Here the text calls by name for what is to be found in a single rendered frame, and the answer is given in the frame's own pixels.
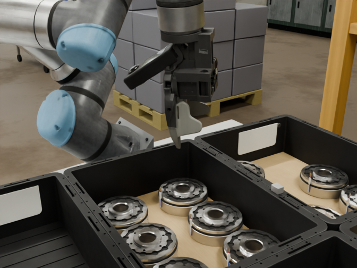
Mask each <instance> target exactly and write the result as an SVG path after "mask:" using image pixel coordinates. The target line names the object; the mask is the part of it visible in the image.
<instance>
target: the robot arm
mask: <svg viewBox="0 0 357 268"><path fill-rule="evenodd" d="M131 2H132V0H77V1H75V2H74V1H64V0H0V43H3V44H11V45H17V46H18V47H19V48H21V49H22V50H24V51H25V52H26V53H28V54H29V55H31V56H32V57H33V58H35V59H36V60H37V61H39V62H40V63H42V64H43V65H44V66H46V67H48V68H49V69H50V75H51V78H52V79H53V80H55V81H56V82H58V83H59V84H60V85H61V86H60V88H59V90H54V91H52V92H51V93H50V94H49V95H48V96H47V97H46V100H44V101H43V103H42V104H41V106H40V109H39V111H38V115H37V129H38V132H39V134H40V135H41V136H42V137H43V138H45V139H46V140H48V141H49V142H50V143H51V144H52V145H54V146H56V147H59V148H61V149H63V150H65V151H66V152H68V153H70V154H72V155H74V156H75V157H77V158H79V159H81V160H83V161H84V162H85V163H86V164H88V163H92V162H96V161H100V160H104V159H107V158H111V157H115V156H120V155H124V154H128V153H132V152H136V151H139V149H140V139H139V136H138V134H137V133H136V132H135V131H133V130H132V129H131V128H129V127H127V126H124V125H119V124H115V123H111V122H108V121H107V120H105V119H104V118H103V117H101V115H102V113H103V110H104V108H105V105H106V102H107V99H108V97H109V94H110V91H111V89H112V86H113V84H114V82H115V80H116V74H117V71H118V62H117V59H116V57H115V56H114V54H113V53H112V52H113V50H114V49H115V46H116V42H117V38H118V35H119V33H120V30H121V27H122V25H123V22H124V19H125V17H126V14H127V12H128V10H129V7H130V5H131ZM156 5H157V16H158V26H159V29H160V35H161V40H162V41H164V42H167V43H171V44H169V45H168V46H166V47H165V48H163V49H162V50H160V51H158V52H157V53H156V54H154V55H153V56H151V57H149V58H148V59H146V60H145V61H143V62H142V63H140V64H139V65H135V66H133V67H132V68H130V70H129V72H128V75H127V76H126V77H125V78H124V80H123V81H124V83H125V84H126V85H127V87H128V88H129V89H131V90H133V89H134V88H136V87H137V86H140V85H143V84H145V83H146V82H147V80H149V79H150V78H152V77H154V76H155V75H157V74H158V73H160V72H162V71H163V70H165V72H164V76H163V89H164V94H165V99H164V104H165V115H166V121H167V126H168V130H169V134H170V136H171V139H172V141H173V143H174V144H175V146H176V148H179V149H180V148H181V136H185V135H190V134H194V133H199V132H200V131H201V130H202V123H201V122H200V121H199V120H197V119H195V118H193V117H194V116H200V115H204V114H207V113H208V112H209V106H208V105H207V104H205V103H202V102H207V103H211V98H212V96H213V93H214V92H215V91H216V88H217V86H218V69H217V65H218V61H217V58H216V57H214V49H213V38H214V36H215V28H204V27H203V26H204V25H205V13H204V0H156Z"/></svg>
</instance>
